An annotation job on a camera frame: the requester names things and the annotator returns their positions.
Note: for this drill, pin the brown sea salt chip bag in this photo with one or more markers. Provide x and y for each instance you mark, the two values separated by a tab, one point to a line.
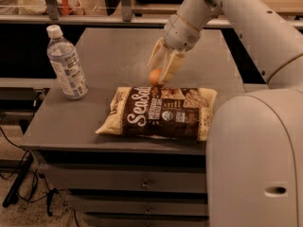
175	113

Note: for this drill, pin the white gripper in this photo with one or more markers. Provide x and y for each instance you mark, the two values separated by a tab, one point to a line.
181	34

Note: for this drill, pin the clear plastic water bottle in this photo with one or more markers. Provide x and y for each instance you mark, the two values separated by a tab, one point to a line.
65	61

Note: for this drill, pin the metal railing shelf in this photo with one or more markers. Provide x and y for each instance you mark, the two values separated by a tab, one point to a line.
97	13

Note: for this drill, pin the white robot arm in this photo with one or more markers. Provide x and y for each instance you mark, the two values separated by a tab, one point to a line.
254	148

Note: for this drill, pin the orange fruit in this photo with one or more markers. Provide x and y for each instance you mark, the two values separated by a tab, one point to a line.
154	76

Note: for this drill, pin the orange white bag background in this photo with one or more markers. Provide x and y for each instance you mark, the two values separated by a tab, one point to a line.
70	7

